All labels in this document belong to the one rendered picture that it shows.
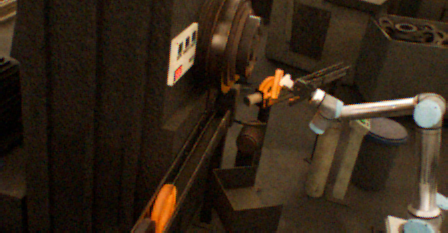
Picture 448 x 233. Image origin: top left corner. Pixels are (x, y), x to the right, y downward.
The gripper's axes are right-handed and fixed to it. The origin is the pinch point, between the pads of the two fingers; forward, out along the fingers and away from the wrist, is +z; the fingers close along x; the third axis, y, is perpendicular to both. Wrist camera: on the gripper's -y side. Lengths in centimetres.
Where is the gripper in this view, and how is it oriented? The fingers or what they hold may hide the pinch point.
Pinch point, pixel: (277, 80)
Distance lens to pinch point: 263.9
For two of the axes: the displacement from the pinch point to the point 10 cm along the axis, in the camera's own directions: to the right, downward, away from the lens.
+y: 4.1, -7.8, -4.8
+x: -2.6, 4.0, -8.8
